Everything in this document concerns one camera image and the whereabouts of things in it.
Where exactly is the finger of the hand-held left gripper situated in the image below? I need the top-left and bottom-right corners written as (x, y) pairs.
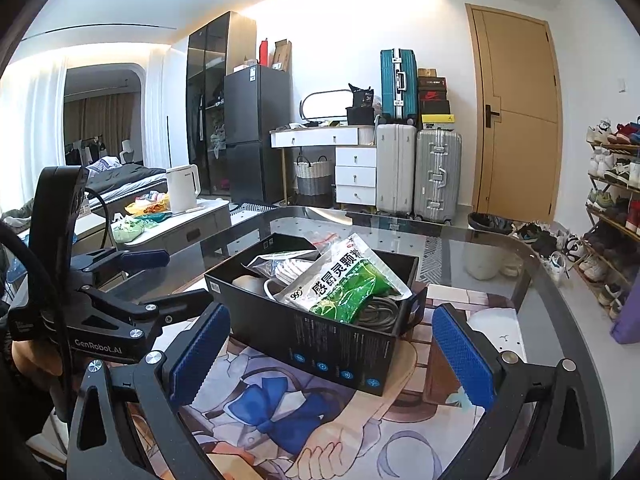
top-left (79, 286), bottom-right (216, 345)
top-left (69, 247), bottom-right (172, 287)

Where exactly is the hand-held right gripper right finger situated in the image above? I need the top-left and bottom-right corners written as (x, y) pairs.
top-left (431, 304), bottom-right (598, 480)

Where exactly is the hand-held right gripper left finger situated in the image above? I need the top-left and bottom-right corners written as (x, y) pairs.
top-left (67, 301), bottom-right (232, 480)

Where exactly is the clear bag of white gloves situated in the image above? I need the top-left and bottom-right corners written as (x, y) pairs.
top-left (242, 230), bottom-right (353, 288)

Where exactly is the black cardboard box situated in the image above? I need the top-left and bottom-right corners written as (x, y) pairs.
top-left (204, 232), bottom-right (429, 396)

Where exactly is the green and white packet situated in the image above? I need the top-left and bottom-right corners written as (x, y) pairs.
top-left (272, 234), bottom-right (414, 325)

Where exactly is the person's left forearm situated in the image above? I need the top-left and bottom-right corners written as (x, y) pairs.
top-left (0, 360), bottom-right (71, 480)

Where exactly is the person's left hand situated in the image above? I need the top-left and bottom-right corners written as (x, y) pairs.
top-left (11, 339), bottom-right (66, 378)

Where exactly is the green snack bag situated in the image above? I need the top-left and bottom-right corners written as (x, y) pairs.
top-left (111, 212), bottom-right (171, 244)

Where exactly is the yellow snack bag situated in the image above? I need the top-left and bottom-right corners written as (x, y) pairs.
top-left (125, 192), bottom-right (171, 216)

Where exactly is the white low cabinet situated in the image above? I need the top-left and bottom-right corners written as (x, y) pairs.
top-left (30, 197), bottom-right (232, 262)

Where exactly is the white electric kettle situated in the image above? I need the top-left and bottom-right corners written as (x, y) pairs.
top-left (165, 164), bottom-right (203, 214)

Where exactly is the bed with dark bedding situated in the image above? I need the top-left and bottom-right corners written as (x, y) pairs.
top-left (65, 157), bottom-right (169, 202)

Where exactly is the white trash bin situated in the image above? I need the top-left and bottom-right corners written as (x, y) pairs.
top-left (462, 212), bottom-right (516, 281)

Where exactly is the white sheer curtain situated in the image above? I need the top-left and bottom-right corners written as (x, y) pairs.
top-left (0, 55), bottom-right (69, 212)

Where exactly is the brown curtain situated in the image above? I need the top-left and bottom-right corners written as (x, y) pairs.
top-left (64, 92), bottom-right (144, 167)

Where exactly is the printed cartoon table mat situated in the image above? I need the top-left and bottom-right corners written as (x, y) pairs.
top-left (125, 285), bottom-right (527, 480)

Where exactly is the pile of shoes on floor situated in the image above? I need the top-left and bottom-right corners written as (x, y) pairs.
top-left (510, 220), bottom-right (587, 282)

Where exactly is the black refrigerator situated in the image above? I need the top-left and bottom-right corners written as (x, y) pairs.
top-left (223, 65), bottom-right (293, 206)

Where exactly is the purple bag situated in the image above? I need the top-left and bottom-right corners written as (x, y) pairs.
top-left (610, 285), bottom-right (640, 345)

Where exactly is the woven laundry basket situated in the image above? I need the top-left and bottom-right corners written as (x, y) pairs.
top-left (294, 155), bottom-right (334, 196)

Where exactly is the silver suitcase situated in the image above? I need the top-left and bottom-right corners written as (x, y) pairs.
top-left (414, 128), bottom-right (463, 225)

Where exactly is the dark glass wardrobe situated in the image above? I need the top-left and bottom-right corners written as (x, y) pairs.
top-left (186, 11), bottom-right (259, 196)

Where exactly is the white suitcase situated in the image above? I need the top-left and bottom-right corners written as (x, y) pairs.
top-left (375, 122), bottom-right (419, 219)

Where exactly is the wooden shoe rack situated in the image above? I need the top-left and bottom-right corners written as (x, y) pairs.
top-left (582, 117), bottom-right (640, 322)

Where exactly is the white vanity desk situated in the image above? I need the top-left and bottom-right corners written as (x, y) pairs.
top-left (270, 126), bottom-right (379, 206)

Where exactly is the oval mirror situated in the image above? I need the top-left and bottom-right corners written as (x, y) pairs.
top-left (299, 89), bottom-right (354, 121)

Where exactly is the group of shoes on rack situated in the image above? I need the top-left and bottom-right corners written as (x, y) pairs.
top-left (584, 117), bottom-right (640, 311)

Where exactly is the open cardboard box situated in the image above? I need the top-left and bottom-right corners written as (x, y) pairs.
top-left (272, 39), bottom-right (294, 72)

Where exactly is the tan wooden door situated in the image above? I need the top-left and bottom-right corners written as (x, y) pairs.
top-left (465, 3), bottom-right (560, 224)

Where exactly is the black bag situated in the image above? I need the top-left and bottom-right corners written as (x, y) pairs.
top-left (346, 83), bottom-right (376, 126)

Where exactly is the teal suitcase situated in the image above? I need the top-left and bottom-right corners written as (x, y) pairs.
top-left (380, 49), bottom-right (419, 124)

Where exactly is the thin black cable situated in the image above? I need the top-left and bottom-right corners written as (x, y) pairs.
top-left (82, 187), bottom-right (119, 252)

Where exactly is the thick black cable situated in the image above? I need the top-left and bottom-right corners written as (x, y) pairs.
top-left (0, 220), bottom-right (76, 423)

